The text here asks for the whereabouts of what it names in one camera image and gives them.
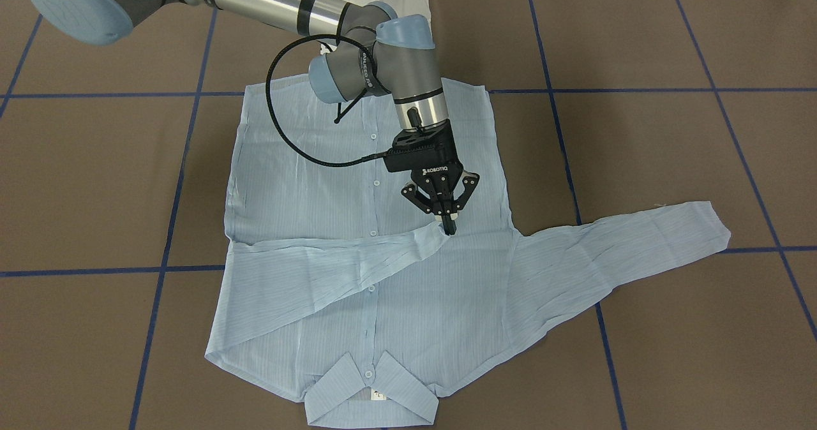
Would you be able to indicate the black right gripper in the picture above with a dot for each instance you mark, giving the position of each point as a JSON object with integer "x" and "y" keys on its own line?
{"x": 443, "y": 173}

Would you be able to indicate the light blue striped shirt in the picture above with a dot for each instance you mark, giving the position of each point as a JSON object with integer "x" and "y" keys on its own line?
{"x": 340, "y": 294}

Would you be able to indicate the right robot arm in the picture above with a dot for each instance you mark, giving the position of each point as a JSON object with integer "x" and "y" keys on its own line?
{"x": 377, "y": 53}

